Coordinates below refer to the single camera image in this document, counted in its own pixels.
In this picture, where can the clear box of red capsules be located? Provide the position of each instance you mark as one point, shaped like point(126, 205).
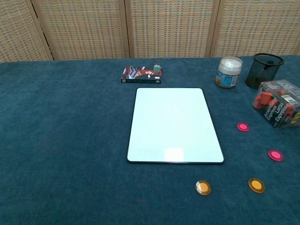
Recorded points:
point(279, 105)

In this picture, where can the blue table cloth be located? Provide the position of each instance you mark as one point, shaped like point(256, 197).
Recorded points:
point(70, 140)

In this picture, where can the woven bamboo screen panel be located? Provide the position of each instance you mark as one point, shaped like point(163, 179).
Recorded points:
point(257, 25)
point(171, 28)
point(16, 30)
point(82, 28)

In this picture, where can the white rectangular board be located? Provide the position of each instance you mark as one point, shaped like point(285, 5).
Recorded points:
point(173, 126)

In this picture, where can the pink round token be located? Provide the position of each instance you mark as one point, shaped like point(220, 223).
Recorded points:
point(275, 155)
point(242, 126)

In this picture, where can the red black card box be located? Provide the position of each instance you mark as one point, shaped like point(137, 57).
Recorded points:
point(138, 75)

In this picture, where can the black mesh pen holder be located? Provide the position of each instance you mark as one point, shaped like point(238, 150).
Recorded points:
point(260, 75)

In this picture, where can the small green toy figure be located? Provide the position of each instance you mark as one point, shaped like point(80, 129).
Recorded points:
point(156, 68)

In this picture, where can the orange round token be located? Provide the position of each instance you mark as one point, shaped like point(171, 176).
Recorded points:
point(203, 187)
point(256, 185)

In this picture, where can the jar with white lid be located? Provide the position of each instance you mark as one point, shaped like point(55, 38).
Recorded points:
point(227, 75)

